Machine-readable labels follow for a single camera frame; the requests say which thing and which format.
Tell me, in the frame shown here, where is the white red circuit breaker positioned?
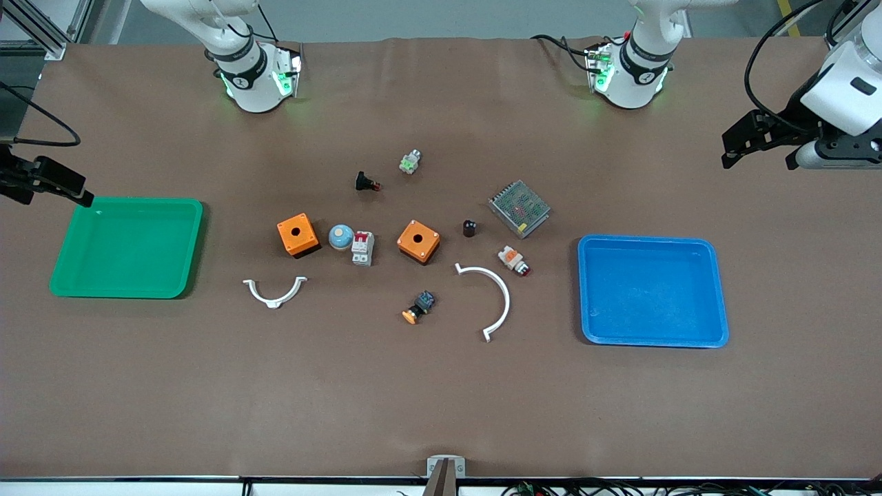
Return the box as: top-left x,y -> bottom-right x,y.
351,231 -> 376,267

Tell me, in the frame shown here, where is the green plastic tray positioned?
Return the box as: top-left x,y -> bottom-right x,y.
50,197 -> 205,300

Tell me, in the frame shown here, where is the blue plastic tray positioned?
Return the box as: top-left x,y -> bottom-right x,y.
577,234 -> 730,349

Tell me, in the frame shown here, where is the metal mesh power supply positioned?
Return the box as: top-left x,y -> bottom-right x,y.
488,180 -> 552,240

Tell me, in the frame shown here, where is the orange box with hole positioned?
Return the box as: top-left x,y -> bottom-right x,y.
397,220 -> 442,266
277,213 -> 321,259

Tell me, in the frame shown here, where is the red pushbutton orange white body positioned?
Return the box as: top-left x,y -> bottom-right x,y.
498,245 -> 533,278

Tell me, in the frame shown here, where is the small white curved clamp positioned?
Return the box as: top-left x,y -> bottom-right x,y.
243,276 -> 309,310

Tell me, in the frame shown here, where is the large white curved clamp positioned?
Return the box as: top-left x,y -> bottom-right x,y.
454,262 -> 512,344

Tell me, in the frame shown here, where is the orange button blue black body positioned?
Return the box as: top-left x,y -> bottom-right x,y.
402,289 -> 437,325

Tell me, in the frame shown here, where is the brown table mat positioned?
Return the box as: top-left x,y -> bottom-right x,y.
0,36 -> 882,481

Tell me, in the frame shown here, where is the aluminium frame profile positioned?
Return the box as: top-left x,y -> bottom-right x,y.
0,0 -> 94,61

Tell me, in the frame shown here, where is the black arm base cable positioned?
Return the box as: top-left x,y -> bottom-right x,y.
531,31 -> 631,73

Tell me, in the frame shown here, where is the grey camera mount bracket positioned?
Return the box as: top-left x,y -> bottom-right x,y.
422,455 -> 467,496

